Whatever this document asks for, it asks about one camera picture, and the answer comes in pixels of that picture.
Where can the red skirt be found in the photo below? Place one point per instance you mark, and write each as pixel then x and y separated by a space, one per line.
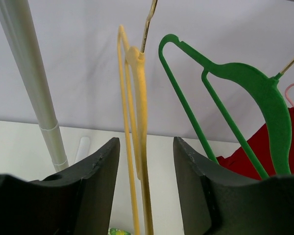
pixel 238 162

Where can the pink clothes hanger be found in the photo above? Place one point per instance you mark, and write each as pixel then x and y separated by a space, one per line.
pixel 292 95

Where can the green clothes hanger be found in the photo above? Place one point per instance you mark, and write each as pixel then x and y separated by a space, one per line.
pixel 264 91

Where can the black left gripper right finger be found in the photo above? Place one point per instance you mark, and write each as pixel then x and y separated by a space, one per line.
pixel 217 201

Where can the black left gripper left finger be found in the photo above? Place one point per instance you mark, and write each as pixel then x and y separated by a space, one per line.
pixel 75 201

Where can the white metal clothes rack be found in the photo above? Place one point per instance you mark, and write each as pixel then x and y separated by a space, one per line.
pixel 19 30

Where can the lemon print skirt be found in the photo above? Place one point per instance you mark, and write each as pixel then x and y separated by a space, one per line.
pixel 115 231

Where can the yellow clothes hanger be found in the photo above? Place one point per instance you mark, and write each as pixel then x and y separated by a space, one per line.
pixel 131 61

